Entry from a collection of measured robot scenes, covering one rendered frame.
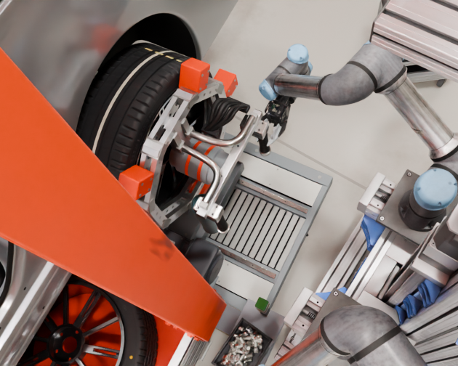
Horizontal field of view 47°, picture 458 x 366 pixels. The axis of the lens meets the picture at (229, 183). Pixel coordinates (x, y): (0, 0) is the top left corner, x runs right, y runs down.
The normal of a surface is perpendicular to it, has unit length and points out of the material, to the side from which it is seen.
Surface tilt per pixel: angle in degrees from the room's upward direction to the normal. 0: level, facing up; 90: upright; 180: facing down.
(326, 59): 0
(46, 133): 90
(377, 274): 0
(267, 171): 0
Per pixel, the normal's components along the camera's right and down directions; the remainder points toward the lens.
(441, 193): -0.22, -0.26
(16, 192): 0.87, 0.40
